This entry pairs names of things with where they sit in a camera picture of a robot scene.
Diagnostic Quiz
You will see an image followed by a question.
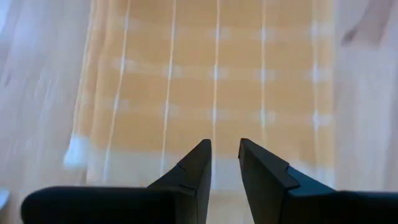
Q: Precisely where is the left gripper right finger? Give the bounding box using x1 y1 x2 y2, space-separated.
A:
238 138 398 224

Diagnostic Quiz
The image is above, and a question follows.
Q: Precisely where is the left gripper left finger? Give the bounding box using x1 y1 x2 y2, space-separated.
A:
21 139 213 224

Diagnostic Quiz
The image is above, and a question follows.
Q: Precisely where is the orange checked towel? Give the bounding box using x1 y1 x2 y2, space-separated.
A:
63 0 336 190

